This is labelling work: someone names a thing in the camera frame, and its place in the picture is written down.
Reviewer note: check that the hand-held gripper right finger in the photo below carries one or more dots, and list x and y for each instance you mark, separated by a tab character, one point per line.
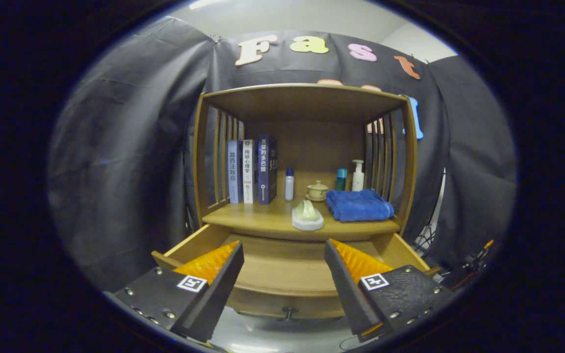
347	289

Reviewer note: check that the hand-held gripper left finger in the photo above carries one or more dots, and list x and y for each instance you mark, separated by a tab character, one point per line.
218	294

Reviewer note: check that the wooden drawer with black knob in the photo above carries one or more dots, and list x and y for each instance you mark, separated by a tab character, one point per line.
282	274

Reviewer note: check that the wooden countertop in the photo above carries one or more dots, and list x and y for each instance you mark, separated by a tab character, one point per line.
263	218

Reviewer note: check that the wooden cabinet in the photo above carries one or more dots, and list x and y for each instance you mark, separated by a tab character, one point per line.
307	103

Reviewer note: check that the blue folded towel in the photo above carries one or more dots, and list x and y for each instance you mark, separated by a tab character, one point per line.
358	206

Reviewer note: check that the black tripod stand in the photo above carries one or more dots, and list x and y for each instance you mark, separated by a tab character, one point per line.
429	235

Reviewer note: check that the beige lidded ceramic teacup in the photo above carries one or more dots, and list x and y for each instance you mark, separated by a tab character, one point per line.
317	191

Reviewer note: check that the teal bottle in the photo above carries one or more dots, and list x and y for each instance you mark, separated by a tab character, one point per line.
342	180

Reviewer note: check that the white pump bottle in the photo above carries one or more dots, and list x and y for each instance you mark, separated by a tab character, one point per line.
358	180

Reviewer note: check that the black equipment with orange clip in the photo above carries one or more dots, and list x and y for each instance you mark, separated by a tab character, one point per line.
464	274

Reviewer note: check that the white bottle with blue cap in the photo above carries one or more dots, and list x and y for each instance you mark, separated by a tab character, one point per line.
289	186

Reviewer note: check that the light blue book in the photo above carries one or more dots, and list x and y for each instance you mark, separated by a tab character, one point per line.
235	171

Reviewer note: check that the white book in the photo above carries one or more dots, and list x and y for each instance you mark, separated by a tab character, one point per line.
248	171

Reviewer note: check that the dark blue book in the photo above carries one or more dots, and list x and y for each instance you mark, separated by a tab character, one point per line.
264	169

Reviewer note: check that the black backdrop cloth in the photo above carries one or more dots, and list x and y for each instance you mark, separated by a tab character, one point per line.
125	162

